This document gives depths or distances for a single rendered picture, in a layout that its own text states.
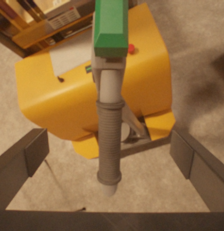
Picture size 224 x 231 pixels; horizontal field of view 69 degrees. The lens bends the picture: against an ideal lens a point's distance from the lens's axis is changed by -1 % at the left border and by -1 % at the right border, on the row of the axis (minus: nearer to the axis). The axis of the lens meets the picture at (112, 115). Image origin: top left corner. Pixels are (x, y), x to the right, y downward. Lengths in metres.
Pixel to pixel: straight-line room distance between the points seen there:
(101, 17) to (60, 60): 0.75
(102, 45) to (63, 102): 0.71
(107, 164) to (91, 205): 1.51
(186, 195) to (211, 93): 0.91
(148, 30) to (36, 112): 0.70
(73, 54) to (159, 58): 0.43
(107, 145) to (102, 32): 0.14
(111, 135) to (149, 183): 1.38
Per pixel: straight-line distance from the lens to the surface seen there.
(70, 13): 0.93
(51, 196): 1.94
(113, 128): 0.23
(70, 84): 0.85
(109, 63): 0.22
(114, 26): 0.19
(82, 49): 0.91
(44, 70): 0.97
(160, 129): 1.24
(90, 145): 1.31
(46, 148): 0.17
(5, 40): 1.02
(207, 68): 1.80
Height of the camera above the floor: 1.56
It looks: 70 degrees down
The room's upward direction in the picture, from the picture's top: 52 degrees counter-clockwise
